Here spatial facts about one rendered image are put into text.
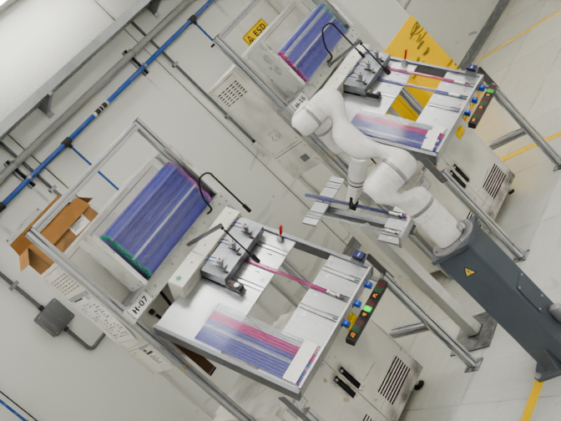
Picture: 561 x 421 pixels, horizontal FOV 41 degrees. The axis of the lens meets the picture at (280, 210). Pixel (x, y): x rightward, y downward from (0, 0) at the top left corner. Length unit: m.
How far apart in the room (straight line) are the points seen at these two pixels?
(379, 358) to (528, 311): 0.89
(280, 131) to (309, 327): 1.41
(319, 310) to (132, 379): 1.89
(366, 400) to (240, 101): 1.77
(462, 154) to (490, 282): 1.55
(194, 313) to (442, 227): 1.13
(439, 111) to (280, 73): 0.88
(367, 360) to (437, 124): 1.28
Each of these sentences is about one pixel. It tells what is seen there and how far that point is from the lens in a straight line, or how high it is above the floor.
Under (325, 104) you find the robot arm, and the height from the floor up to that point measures 1.41.
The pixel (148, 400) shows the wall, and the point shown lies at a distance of 4.85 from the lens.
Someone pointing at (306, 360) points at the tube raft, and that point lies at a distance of 3.08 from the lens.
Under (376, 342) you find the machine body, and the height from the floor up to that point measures 0.36.
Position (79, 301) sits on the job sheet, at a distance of 3.58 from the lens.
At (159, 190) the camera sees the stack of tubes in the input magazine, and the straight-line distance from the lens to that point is 3.43.
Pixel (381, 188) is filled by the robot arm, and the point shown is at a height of 1.07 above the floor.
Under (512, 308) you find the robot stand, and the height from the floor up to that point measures 0.35.
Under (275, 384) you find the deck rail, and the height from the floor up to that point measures 0.79.
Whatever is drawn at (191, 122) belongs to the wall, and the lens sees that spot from 5.45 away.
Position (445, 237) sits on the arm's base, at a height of 0.75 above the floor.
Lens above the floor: 1.88
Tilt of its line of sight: 12 degrees down
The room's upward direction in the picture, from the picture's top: 46 degrees counter-clockwise
